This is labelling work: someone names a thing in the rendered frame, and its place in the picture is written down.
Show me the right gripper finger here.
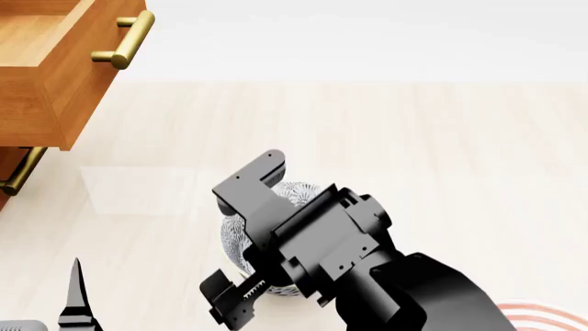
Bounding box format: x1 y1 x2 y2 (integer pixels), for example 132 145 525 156
198 268 273 331
211 149 300 250

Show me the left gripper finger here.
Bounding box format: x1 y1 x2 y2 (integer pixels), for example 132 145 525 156
56 257 105 331
0 319 50 331

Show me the black white patterned bowl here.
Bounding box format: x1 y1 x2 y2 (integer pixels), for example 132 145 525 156
220 179 323 298

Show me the white plate with red rings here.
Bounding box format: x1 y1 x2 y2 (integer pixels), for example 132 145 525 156
494 297 588 331

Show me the wooden drawer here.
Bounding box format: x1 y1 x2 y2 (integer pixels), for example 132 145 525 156
0 0 148 152

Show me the brass bar drawer handle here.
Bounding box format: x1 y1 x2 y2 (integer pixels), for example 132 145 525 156
90 9 156 72
0 146 49 198

